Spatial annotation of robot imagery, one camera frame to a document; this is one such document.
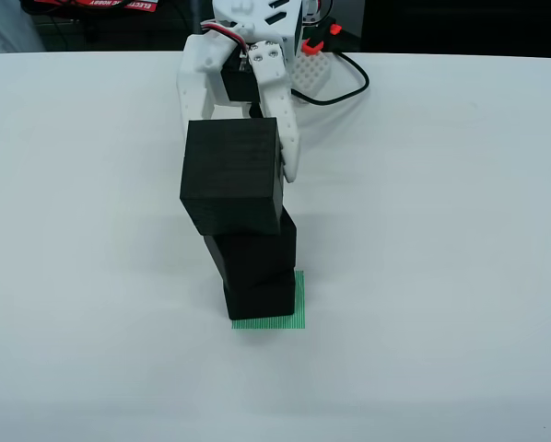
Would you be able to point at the black cube with white scuff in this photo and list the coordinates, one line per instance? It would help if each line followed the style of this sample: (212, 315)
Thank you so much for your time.
(257, 258)

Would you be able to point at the red printed label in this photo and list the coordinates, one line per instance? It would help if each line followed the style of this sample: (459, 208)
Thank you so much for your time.
(119, 3)

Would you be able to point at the white fabric sheet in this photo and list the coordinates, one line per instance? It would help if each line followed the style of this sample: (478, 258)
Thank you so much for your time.
(8, 27)

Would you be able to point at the green striped square marker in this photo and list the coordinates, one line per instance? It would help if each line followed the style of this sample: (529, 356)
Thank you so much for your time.
(300, 299)

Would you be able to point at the black clamp with orange tips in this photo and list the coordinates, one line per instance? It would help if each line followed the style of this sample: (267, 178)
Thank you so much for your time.
(334, 28)

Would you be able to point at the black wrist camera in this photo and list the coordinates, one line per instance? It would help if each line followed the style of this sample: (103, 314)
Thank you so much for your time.
(255, 110)

